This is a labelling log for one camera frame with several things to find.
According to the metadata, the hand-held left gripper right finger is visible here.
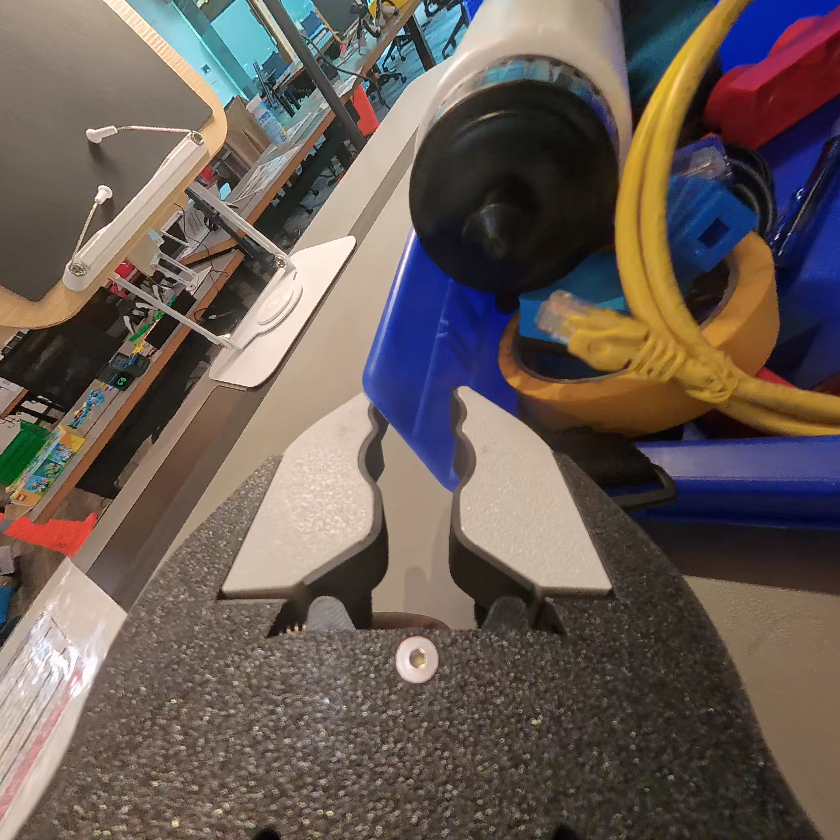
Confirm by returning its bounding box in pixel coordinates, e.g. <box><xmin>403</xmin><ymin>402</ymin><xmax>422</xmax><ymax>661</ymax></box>
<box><xmin>448</xmin><ymin>386</ymin><xmax>614</xmax><ymax>624</ymax></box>

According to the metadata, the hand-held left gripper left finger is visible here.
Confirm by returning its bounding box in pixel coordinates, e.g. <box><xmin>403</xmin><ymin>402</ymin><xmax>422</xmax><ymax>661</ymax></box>
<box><xmin>221</xmin><ymin>394</ymin><xmax>390</xmax><ymax>626</ymax></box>

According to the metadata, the blue plastic bin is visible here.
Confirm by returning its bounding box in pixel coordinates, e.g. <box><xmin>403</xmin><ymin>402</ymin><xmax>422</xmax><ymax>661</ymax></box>
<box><xmin>362</xmin><ymin>0</ymin><xmax>840</xmax><ymax>532</ymax></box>

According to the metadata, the yellow tape roll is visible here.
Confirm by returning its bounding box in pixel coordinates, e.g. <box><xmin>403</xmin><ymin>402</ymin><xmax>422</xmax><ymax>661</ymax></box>
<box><xmin>497</xmin><ymin>231</ymin><xmax>782</xmax><ymax>437</ymax></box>

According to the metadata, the white stand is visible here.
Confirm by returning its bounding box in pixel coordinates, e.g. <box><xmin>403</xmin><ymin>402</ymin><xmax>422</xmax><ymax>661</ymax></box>
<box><xmin>62</xmin><ymin>125</ymin><xmax>358</xmax><ymax>389</ymax></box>

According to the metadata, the red paper sheet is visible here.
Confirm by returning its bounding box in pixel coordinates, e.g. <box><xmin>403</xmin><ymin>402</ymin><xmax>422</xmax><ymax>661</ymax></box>
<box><xmin>3</xmin><ymin>512</ymin><xmax>99</xmax><ymax>559</ymax></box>

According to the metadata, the colourful picture toy box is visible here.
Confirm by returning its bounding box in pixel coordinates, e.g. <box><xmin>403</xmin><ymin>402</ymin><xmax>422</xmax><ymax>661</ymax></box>
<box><xmin>10</xmin><ymin>425</ymin><xmax>86</xmax><ymax>506</ymax></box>

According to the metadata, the green toy box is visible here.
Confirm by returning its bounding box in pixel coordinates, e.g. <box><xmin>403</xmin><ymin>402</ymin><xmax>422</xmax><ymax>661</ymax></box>
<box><xmin>0</xmin><ymin>420</ymin><xmax>50</xmax><ymax>487</ymax></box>

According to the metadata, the paper in plastic sleeve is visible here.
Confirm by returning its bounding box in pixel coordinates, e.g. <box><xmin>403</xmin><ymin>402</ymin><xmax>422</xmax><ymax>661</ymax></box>
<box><xmin>0</xmin><ymin>558</ymin><xmax>126</xmax><ymax>821</ymax></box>

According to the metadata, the clear plastic bottle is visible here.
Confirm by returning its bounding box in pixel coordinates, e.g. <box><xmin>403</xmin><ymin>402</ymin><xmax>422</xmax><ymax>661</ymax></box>
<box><xmin>246</xmin><ymin>98</ymin><xmax>290</xmax><ymax>147</ymax></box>

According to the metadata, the black pole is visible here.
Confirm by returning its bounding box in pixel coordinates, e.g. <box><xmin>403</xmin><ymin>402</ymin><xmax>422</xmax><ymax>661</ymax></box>
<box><xmin>262</xmin><ymin>0</ymin><xmax>368</xmax><ymax>152</ymax></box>

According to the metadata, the white roll with black caps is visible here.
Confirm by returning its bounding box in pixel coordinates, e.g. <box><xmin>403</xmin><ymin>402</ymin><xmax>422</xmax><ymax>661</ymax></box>
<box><xmin>408</xmin><ymin>0</ymin><xmax>634</xmax><ymax>309</ymax></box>

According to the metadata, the red plastic clamp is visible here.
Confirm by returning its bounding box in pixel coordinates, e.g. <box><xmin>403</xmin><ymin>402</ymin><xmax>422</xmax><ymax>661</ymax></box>
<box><xmin>705</xmin><ymin>13</ymin><xmax>840</xmax><ymax>148</ymax></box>

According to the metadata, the yellow ethernet cable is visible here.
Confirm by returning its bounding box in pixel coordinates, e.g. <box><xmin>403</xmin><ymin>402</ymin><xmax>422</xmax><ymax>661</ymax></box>
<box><xmin>535</xmin><ymin>0</ymin><xmax>840</xmax><ymax>437</ymax></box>

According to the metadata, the blue plastic bracket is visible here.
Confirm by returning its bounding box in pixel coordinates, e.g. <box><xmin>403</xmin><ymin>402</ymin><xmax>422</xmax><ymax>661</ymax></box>
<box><xmin>518</xmin><ymin>141</ymin><xmax>759</xmax><ymax>342</ymax></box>

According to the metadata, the black cord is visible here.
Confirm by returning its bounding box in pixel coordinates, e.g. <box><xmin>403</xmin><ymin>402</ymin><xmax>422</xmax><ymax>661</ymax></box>
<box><xmin>722</xmin><ymin>147</ymin><xmax>778</xmax><ymax>231</ymax></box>

